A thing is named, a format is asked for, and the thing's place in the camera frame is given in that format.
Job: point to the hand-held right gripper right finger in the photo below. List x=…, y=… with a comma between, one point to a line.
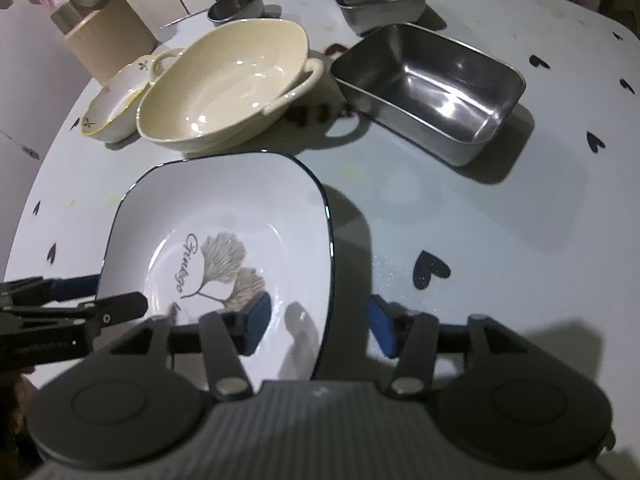
x=381, y=325

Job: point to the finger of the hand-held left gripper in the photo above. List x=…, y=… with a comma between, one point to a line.
x=115, y=307
x=75, y=286

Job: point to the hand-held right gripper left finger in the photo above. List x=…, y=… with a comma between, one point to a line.
x=257, y=320

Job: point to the white square plate blue rim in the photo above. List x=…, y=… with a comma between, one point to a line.
x=225, y=200

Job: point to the small floral bowl yellow rim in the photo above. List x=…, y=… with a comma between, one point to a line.
x=112, y=105

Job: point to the large steel rectangular tray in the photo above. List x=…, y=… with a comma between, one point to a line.
x=425, y=85

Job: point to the round steel bowl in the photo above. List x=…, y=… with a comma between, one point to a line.
x=235, y=5

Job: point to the beige canister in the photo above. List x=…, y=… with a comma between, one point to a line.
x=115, y=40

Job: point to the steel pot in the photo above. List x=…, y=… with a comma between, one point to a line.
x=75, y=7

